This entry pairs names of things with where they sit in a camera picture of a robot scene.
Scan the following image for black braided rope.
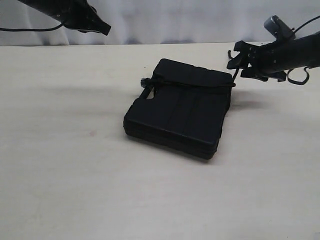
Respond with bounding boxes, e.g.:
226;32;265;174
139;49;242;91

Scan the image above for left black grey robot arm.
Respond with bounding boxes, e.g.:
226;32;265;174
21;0;112;36

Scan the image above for thin black cable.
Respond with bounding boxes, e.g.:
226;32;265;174
0;22;66;33

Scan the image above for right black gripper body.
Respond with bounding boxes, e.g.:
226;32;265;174
249;46;290;78

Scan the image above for white backdrop curtain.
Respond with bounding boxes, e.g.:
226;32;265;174
0;0;320;46

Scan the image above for black plastic carrying case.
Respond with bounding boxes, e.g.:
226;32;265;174
123;58;235;160

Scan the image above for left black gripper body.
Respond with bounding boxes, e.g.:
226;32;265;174
59;4;99;33

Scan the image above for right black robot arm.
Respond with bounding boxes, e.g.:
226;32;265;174
226;32;320;86

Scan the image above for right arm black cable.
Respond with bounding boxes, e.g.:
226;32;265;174
286;65;311;86

